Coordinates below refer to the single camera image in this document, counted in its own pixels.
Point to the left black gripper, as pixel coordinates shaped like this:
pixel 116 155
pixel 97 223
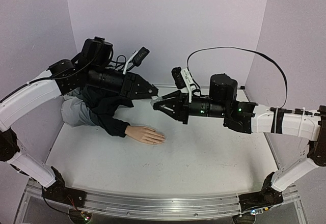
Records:
pixel 133 82

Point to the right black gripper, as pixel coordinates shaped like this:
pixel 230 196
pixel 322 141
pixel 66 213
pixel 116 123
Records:
pixel 183 107

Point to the clear nail polish bottle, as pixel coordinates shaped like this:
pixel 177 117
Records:
pixel 154 100

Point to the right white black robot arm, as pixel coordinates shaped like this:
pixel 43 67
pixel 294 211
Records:
pixel 250 117

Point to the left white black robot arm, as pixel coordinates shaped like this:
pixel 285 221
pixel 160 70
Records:
pixel 59 79

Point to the mannequin hand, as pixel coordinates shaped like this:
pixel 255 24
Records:
pixel 145 135

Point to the black grey jacket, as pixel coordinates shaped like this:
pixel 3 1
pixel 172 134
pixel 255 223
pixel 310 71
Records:
pixel 95 107

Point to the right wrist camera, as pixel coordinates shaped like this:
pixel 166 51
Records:
pixel 184 81

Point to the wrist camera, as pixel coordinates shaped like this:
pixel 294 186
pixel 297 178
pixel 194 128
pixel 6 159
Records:
pixel 136 59
pixel 184 81

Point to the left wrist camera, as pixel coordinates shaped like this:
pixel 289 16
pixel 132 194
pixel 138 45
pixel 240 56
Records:
pixel 136 59

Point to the aluminium front rail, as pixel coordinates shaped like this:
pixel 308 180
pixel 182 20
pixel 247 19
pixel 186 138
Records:
pixel 167 208

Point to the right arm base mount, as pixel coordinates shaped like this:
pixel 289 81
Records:
pixel 266 197

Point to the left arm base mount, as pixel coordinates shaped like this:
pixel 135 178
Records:
pixel 59 192

